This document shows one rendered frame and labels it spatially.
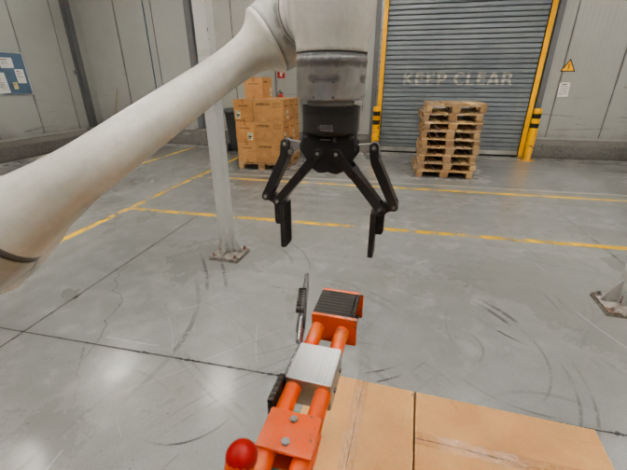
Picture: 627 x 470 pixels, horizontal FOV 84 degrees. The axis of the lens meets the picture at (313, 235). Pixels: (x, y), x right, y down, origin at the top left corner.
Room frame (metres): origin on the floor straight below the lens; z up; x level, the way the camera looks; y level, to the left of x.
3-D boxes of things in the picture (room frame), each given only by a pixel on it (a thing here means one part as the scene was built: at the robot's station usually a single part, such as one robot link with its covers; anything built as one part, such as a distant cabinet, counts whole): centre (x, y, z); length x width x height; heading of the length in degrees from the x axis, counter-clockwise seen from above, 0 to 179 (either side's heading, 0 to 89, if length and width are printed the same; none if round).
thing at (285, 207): (0.51, 0.04, 1.43); 0.03 x 0.01 x 0.07; 165
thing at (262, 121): (7.69, 0.94, 0.87); 1.21 x 1.02 x 1.74; 168
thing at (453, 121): (7.03, -2.60, 0.65); 1.29 x 1.10 x 1.31; 168
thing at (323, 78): (0.49, -0.02, 1.64); 0.09 x 0.09 x 0.06
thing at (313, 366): (0.36, 0.00, 1.26); 0.07 x 0.07 x 0.04; 75
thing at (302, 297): (0.45, 0.03, 1.27); 0.31 x 0.03 x 0.05; 177
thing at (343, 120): (0.49, -0.02, 1.56); 0.08 x 0.07 x 0.09; 75
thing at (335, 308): (0.49, -0.04, 1.27); 0.08 x 0.07 x 0.05; 165
